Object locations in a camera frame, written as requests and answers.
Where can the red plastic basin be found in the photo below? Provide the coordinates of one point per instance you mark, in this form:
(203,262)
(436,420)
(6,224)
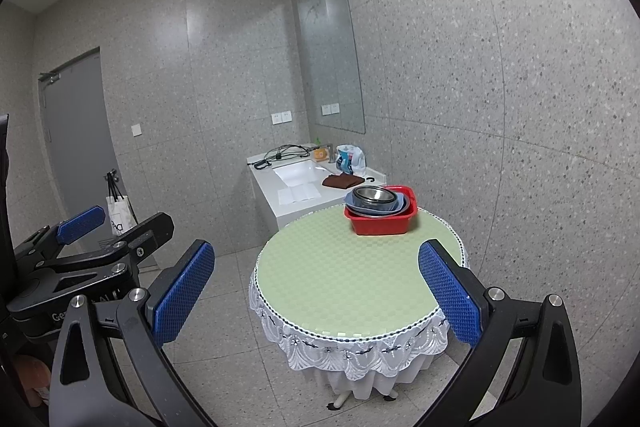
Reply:
(382,223)

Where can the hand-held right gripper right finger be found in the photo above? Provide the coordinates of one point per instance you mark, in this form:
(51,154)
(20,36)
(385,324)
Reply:
(450,292)

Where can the white sink counter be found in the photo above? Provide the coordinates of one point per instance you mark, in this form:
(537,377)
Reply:
(267,192)

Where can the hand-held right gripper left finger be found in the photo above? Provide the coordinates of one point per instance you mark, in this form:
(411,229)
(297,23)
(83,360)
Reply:
(182,292)

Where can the white plastic bag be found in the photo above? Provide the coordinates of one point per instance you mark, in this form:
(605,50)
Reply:
(354,159)

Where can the blue square plate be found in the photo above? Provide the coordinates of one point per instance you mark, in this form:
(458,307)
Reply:
(400,203)

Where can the grey door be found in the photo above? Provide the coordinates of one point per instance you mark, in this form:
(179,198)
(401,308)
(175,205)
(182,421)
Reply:
(75,137)

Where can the large steel bowl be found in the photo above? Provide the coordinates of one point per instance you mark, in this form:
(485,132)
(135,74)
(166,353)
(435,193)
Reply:
(395,202)

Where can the round table, green cloth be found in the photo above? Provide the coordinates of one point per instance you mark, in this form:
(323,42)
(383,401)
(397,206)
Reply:
(325,352)

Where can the brown cloth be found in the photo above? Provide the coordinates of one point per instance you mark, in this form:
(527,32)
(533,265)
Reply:
(342,181)

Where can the small steel bowl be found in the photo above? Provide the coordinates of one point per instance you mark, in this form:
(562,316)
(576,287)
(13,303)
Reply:
(372,194)

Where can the white wall switch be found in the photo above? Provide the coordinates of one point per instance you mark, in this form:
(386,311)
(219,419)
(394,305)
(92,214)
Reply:
(136,129)

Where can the white double wall socket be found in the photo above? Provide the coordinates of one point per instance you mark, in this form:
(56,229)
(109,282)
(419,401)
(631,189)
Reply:
(281,117)

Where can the black door hook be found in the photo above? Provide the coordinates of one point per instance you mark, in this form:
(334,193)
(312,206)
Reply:
(111,176)

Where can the white tote bag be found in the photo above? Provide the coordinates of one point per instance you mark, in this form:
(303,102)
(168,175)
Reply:
(121,214)

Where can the orange round item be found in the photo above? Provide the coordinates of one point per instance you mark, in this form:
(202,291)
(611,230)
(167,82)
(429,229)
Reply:
(320,153)

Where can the door closer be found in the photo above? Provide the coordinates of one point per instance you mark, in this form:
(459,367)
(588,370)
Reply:
(50,77)

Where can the wall mirror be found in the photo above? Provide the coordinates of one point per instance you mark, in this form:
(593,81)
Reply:
(327,47)

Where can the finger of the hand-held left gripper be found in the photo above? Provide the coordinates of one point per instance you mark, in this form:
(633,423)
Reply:
(80,224)
(150,232)

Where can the person's left hand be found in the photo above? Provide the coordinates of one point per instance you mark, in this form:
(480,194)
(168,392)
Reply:
(31,374)

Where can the green checkered table mat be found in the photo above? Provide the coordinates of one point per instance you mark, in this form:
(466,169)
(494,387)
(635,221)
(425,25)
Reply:
(350,272)

